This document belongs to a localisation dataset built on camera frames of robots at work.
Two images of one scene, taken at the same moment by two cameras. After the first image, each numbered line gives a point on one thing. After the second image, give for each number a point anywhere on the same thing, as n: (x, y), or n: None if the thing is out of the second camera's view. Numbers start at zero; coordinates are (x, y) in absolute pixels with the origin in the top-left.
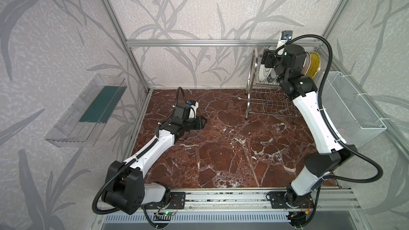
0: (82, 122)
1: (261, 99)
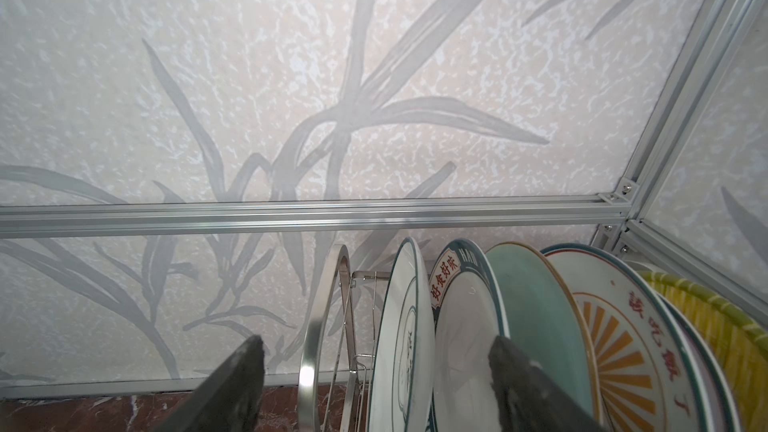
0: None
1: (359, 296)
